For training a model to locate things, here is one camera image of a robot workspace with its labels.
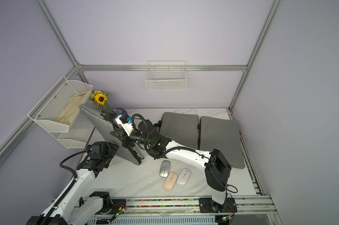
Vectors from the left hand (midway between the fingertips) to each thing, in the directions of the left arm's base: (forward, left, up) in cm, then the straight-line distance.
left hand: (113, 152), depth 84 cm
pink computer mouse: (-15, -35, -7) cm, 39 cm away
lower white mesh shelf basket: (+14, +26, +2) cm, 30 cm away
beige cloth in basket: (+13, +23, +21) cm, 33 cm away
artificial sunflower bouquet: (+34, +14, +14) cm, 39 cm away
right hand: (-3, -9, +24) cm, 25 cm away
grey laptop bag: (+23, -43, -7) cm, 49 cm away
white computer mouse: (-13, -43, -8) cm, 45 cm away
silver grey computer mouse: (-8, -31, -7) cm, 33 cm away
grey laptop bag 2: (+17, -73, -7) cm, 76 cm away
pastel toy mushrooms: (+41, +8, -7) cm, 42 cm away
